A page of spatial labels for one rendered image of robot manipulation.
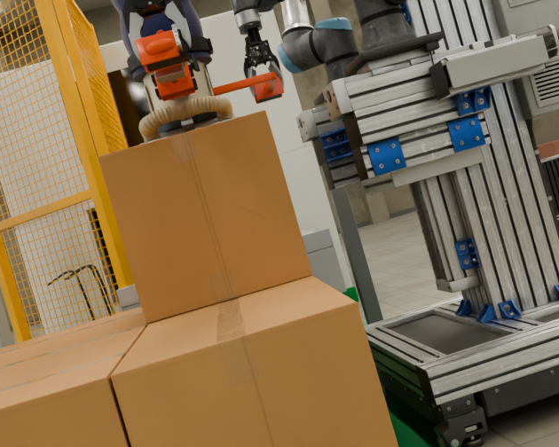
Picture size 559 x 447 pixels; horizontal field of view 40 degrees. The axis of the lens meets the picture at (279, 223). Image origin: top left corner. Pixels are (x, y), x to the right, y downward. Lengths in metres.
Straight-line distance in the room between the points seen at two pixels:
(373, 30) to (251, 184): 0.58
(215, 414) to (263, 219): 0.68
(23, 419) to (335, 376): 0.48
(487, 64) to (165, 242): 0.91
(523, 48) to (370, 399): 1.13
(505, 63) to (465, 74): 0.11
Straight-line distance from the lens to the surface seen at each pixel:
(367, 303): 3.09
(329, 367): 1.23
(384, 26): 2.11
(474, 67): 2.02
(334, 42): 2.60
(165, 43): 1.49
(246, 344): 1.21
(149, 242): 1.80
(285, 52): 2.68
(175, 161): 1.80
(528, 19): 2.41
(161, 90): 1.85
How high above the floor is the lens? 0.72
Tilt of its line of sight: 1 degrees down
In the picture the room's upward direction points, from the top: 16 degrees counter-clockwise
